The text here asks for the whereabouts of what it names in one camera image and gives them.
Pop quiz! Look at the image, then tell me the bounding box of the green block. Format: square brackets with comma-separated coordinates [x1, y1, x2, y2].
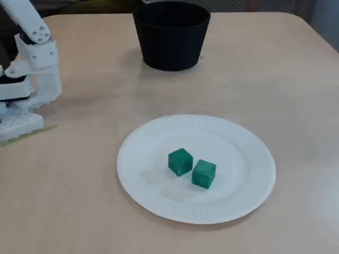
[191, 159, 217, 190]
[168, 148, 193, 177]

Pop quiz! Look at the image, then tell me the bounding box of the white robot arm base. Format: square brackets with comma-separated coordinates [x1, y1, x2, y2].
[0, 102, 44, 145]

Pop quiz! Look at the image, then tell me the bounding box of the black pot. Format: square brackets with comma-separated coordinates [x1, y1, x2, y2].
[132, 0, 212, 71]

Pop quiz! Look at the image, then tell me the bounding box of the white paper plate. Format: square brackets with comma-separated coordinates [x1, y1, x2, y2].
[116, 114, 276, 225]

